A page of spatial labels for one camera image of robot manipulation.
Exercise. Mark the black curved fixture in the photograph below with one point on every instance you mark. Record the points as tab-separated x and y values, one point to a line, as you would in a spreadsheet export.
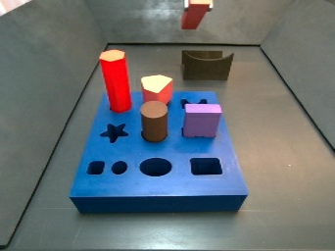
206	65

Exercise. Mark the salmon pentagonal peg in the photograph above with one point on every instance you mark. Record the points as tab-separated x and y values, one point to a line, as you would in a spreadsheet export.
156	88

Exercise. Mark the tall red hexagonal peg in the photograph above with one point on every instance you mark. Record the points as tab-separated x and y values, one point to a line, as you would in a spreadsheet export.
115	75

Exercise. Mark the long red rectangular block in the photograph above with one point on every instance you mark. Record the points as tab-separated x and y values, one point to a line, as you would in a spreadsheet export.
195	13

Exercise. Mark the purple rectangular peg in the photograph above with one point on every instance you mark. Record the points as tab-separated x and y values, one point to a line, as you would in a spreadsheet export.
202	118

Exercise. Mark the brown cylinder peg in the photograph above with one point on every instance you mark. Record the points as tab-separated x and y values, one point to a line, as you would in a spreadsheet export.
154	121

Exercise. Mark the blue shape sorter board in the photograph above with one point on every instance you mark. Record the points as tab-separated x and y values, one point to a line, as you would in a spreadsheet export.
179	175

